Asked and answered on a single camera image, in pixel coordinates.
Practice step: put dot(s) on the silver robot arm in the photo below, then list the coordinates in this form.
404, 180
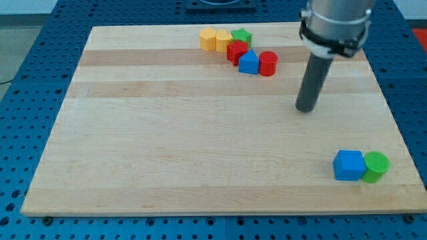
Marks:
335, 27

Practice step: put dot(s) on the blue cube block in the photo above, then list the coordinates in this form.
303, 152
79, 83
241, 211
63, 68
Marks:
349, 165

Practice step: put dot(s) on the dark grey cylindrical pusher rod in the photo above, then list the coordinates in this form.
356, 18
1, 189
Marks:
312, 83

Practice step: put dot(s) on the yellow heart block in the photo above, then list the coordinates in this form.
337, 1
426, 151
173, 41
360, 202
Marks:
223, 39

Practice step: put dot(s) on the red cylinder block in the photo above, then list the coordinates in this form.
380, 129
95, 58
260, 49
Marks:
268, 61

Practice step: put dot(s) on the blue triangle block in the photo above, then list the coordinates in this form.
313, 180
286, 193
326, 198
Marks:
249, 63

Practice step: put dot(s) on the green star block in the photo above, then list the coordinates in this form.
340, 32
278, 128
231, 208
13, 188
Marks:
242, 35

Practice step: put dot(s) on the red pentagon block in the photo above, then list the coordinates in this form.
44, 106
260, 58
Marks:
235, 50

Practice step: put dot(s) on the wooden board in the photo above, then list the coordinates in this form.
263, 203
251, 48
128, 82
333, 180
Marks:
152, 125

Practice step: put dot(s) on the yellow hexagon block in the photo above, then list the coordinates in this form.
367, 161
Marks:
207, 39

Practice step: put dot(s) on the green cylinder block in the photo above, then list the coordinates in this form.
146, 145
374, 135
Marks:
377, 165

